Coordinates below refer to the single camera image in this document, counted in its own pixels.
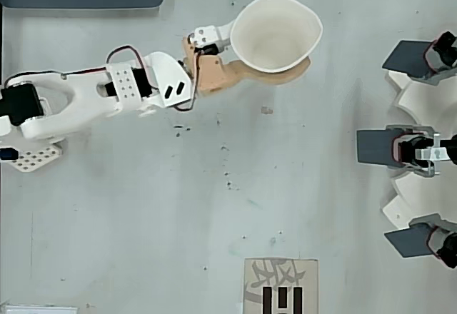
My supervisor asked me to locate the white paper cup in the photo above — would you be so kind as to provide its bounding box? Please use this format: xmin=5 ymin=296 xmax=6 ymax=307
xmin=229 ymin=0 xmax=325 ymax=74

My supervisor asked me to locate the red black arm cable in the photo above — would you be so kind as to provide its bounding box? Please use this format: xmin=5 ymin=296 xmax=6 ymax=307
xmin=3 ymin=45 xmax=158 ymax=88

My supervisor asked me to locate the printed cardboard sheet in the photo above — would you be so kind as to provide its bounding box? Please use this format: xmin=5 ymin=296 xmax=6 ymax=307
xmin=243 ymin=257 xmax=319 ymax=314

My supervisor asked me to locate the white red gripper cable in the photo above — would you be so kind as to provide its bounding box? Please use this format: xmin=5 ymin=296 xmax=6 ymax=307
xmin=174 ymin=50 xmax=204 ymax=113

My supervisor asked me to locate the white perforated base plate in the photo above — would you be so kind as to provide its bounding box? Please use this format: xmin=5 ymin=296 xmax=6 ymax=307
xmin=8 ymin=141 xmax=64 ymax=173

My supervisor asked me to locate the grey dispenser head with paddle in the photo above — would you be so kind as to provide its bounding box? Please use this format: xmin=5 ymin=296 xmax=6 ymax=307
xmin=381 ymin=31 xmax=457 ymax=87
xmin=383 ymin=213 xmax=457 ymax=270
xmin=356 ymin=124 xmax=457 ymax=178

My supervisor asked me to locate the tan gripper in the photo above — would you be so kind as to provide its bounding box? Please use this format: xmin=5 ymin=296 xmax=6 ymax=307
xmin=181 ymin=24 xmax=312 ymax=98

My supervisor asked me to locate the white round machine base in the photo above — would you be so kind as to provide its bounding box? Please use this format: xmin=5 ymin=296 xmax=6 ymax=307
xmin=381 ymin=69 xmax=457 ymax=231

